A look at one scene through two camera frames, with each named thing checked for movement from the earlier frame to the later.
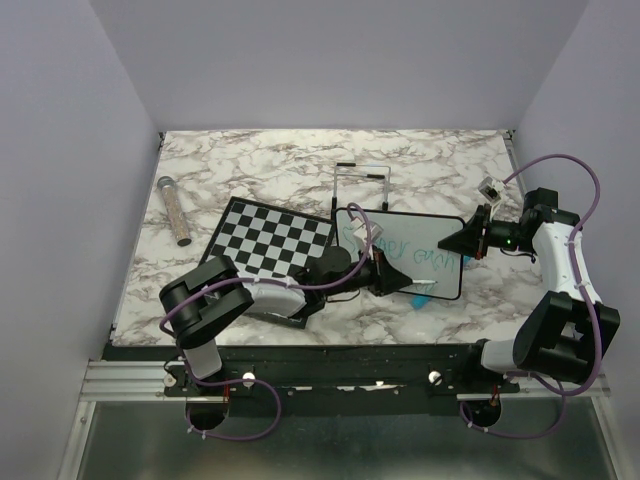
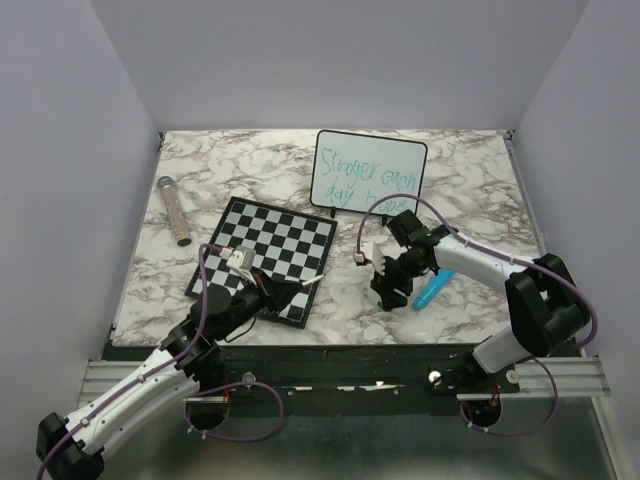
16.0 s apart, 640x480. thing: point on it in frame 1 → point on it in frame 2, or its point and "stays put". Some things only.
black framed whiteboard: [412, 239] → [351, 172]
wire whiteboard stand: [385, 204] → [333, 213]
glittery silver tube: [177, 213] stays put
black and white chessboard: [270, 240] stays put
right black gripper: [469, 240] → [384, 285]
